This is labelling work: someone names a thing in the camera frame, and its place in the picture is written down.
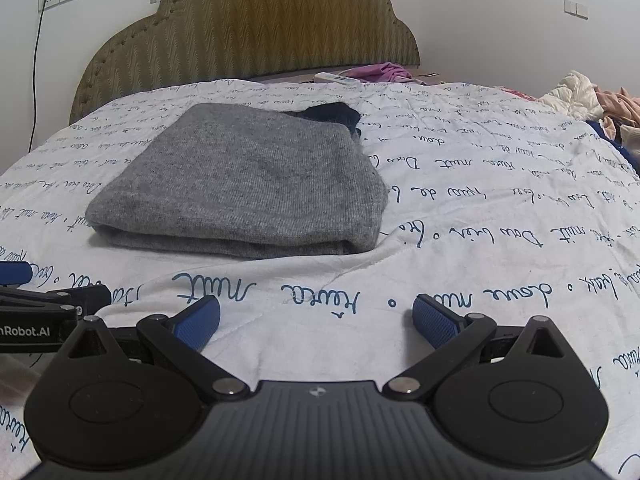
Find grey sweater with navy sleeves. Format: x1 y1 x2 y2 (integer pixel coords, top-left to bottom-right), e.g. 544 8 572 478
85 101 390 260

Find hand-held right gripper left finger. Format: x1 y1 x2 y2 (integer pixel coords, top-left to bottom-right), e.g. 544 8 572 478
67 294 251 404

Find cream white jacket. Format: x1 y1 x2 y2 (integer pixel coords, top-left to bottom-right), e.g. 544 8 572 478
537 70 602 121

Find purple cloth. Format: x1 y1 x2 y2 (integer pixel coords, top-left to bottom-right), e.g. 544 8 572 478
345 62 414 84

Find white blanket with script print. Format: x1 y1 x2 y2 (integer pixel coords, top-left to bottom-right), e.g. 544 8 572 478
0 77 640 480

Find white power strip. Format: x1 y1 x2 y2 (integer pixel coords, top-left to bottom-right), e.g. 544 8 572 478
314 71 360 86

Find olive padded headboard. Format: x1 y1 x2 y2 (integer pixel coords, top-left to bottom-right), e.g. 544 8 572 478
69 0 421 126

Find peach cloth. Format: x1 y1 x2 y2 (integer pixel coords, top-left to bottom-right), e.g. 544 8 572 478
592 87 640 134

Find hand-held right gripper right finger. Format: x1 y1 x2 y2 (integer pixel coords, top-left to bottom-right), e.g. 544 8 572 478
382 293 576 404

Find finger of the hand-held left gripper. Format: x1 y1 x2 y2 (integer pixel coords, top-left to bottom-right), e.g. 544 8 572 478
47 285 112 314
0 261 33 287

